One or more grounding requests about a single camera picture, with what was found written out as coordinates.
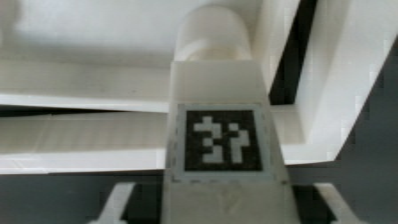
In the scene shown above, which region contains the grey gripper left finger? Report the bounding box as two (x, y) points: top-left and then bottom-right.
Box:
(87, 182), (162, 224)

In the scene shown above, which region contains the white table leg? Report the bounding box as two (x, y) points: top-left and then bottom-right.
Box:
(162, 6), (300, 224)

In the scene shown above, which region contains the white right fence wall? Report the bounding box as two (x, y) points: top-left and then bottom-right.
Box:
(283, 0), (398, 165)

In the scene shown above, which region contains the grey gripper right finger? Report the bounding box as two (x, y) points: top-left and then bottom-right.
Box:
(292, 183), (370, 224)

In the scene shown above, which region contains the white square table top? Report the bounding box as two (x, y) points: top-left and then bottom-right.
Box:
(0, 0), (300, 112)

